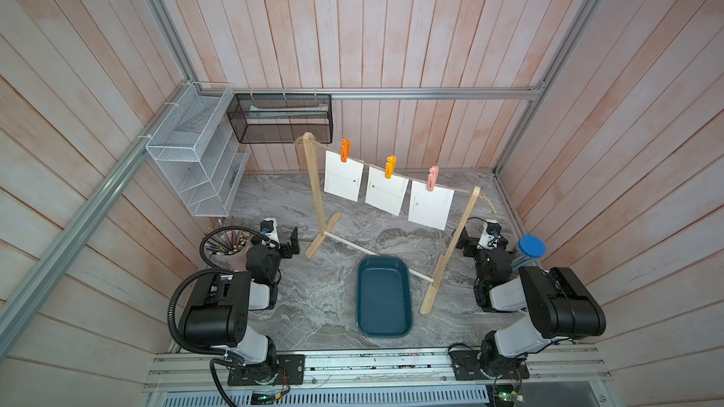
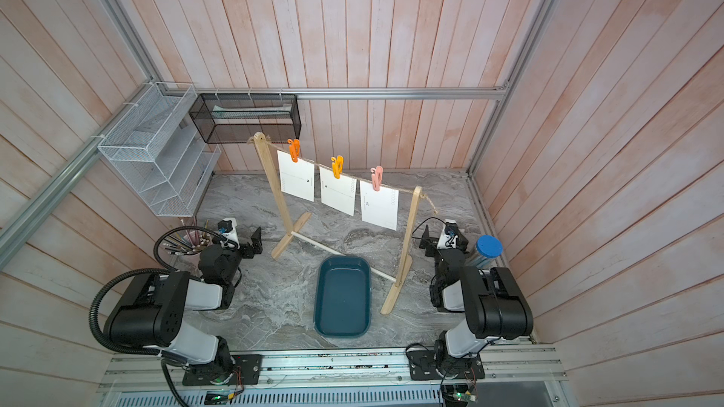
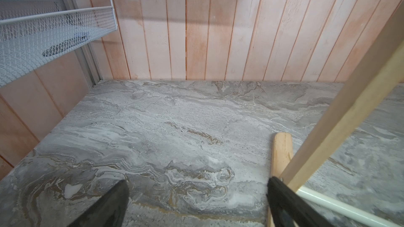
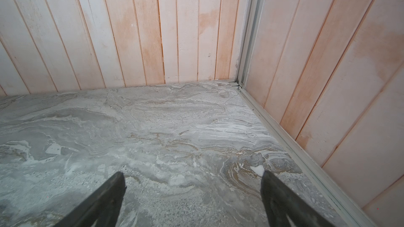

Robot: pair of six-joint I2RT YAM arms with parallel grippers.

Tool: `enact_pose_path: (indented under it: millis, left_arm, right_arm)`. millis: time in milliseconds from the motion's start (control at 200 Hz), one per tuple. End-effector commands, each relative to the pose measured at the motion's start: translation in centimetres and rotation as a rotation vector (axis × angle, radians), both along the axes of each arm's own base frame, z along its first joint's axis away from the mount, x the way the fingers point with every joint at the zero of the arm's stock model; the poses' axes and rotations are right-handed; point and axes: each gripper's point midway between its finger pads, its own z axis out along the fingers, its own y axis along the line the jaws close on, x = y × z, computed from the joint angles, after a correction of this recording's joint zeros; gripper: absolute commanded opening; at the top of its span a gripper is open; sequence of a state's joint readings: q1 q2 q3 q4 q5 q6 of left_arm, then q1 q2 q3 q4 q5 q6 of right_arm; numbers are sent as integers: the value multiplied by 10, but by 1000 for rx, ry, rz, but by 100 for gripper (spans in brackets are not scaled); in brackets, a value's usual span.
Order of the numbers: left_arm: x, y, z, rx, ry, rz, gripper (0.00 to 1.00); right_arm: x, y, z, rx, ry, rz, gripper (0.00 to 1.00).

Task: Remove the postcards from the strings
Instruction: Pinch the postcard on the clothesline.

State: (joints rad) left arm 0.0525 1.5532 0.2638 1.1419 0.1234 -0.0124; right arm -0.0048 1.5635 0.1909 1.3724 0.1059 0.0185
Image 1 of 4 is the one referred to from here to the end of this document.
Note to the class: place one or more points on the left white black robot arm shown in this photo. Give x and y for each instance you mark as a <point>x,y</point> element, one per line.
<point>208,313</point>

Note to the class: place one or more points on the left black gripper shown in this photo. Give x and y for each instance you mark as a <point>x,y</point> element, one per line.
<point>287,252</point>

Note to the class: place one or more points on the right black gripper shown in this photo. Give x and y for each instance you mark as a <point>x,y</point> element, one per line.
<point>465,240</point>

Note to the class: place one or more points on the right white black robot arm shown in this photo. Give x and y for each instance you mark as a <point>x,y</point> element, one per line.
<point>555,304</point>

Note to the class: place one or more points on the pink clothespin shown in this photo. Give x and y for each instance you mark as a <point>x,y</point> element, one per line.
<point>433,173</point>

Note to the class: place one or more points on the white wire mesh shelf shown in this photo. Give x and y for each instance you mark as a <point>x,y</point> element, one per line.
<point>197,150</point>

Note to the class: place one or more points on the white postcard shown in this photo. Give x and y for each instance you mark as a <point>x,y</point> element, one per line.
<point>342,179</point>
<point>386,194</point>
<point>430,208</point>

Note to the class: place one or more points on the dark teal plastic tray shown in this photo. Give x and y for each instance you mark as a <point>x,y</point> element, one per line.
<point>383,297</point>

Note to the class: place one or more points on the dark orange clothespin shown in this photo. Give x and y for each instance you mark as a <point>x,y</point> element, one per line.
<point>345,150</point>

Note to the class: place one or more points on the pink pencil cup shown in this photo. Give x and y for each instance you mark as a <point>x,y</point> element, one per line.
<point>227,246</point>

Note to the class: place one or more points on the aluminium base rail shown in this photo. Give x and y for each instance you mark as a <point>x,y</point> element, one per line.
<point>564,375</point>

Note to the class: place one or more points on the yellow orange clothespin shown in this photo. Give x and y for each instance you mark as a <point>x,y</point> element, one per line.
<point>390,166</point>

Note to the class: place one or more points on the black mesh basket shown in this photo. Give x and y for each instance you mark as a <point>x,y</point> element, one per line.
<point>280,118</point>

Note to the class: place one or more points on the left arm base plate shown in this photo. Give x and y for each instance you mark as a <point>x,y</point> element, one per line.
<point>287,369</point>

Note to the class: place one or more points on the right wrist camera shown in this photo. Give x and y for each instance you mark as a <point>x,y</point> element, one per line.
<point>491,235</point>

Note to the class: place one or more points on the blue lid clear jar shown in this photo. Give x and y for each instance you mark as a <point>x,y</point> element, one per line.
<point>529,249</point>

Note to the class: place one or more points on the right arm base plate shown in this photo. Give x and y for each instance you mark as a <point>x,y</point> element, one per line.
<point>473,365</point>

